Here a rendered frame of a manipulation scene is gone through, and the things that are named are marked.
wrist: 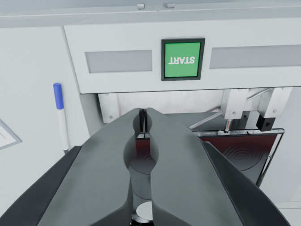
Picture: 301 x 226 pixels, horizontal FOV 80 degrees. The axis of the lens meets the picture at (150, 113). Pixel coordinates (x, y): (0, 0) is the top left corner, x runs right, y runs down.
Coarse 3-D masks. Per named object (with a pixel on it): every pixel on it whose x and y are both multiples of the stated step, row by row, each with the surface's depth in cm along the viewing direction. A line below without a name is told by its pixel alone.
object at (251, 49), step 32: (96, 32) 23; (128, 32) 23; (160, 32) 23; (192, 32) 23; (224, 32) 23; (256, 32) 23; (288, 32) 23; (96, 64) 25; (128, 64) 25; (160, 64) 25; (224, 64) 26; (256, 64) 26; (288, 64) 26
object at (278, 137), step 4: (284, 132) 39; (276, 136) 40; (280, 136) 40; (276, 140) 41; (280, 140) 40; (276, 144) 41; (272, 148) 42; (276, 148) 42; (272, 152) 42; (268, 156) 43; (272, 156) 43; (268, 160) 44; (264, 164) 45; (268, 164) 44; (264, 168) 45; (264, 172) 46; (260, 176) 47; (264, 176) 47; (260, 180) 48; (256, 184) 49; (260, 184) 48
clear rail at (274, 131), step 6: (144, 132) 40; (198, 132) 39; (204, 132) 39; (210, 132) 39; (216, 132) 39; (222, 132) 39; (228, 132) 39; (234, 132) 39; (240, 132) 39; (246, 132) 39; (252, 132) 39; (258, 132) 39; (264, 132) 39; (270, 132) 39; (276, 132) 39; (282, 132) 39; (138, 138) 39; (144, 138) 39
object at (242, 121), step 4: (244, 112) 43; (248, 112) 43; (244, 116) 43; (248, 116) 43; (236, 120) 45; (240, 120) 44; (244, 120) 44; (232, 124) 48; (236, 124) 45; (240, 124) 44; (244, 124) 44; (232, 128) 48; (236, 128) 45; (240, 128) 45; (244, 128) 45
